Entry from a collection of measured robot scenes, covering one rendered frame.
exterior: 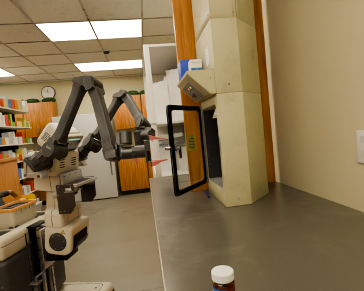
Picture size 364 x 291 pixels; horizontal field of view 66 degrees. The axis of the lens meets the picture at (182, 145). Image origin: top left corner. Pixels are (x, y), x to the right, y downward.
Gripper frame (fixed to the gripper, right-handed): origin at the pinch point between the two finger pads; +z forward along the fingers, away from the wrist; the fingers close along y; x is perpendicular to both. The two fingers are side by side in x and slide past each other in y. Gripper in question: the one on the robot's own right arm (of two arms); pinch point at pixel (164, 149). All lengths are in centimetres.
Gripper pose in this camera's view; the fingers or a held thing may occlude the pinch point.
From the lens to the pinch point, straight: 129.9
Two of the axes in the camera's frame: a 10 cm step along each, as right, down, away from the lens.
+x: -1.3, -0.4, 9.9
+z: 9.9, -1.0, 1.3
